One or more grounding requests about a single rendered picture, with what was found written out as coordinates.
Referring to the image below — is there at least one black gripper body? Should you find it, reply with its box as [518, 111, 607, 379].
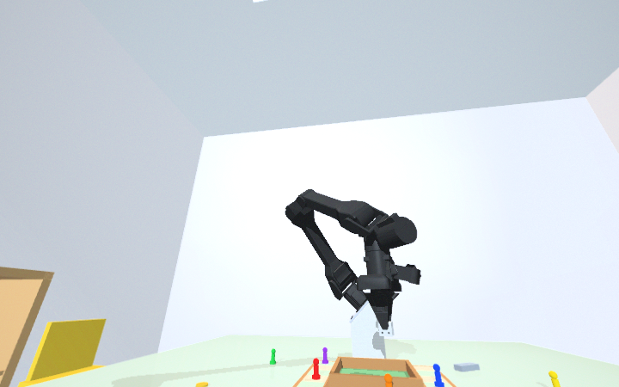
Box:
[356, 250, 402, 292]

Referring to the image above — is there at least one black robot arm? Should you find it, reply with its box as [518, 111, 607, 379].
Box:
[285, 189, 421, 313]

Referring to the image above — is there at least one blue pawn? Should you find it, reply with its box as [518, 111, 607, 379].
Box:
[433, 364, 444, 387]

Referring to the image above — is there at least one red pawn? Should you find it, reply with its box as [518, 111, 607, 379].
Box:
[312, 359, 321, 380]

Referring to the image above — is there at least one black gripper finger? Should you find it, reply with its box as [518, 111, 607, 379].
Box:
[364, 292, 395, 330]
[389, 293, 400, 322]

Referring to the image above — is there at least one white die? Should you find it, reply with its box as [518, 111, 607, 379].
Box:
[378, 322, 395, 336]

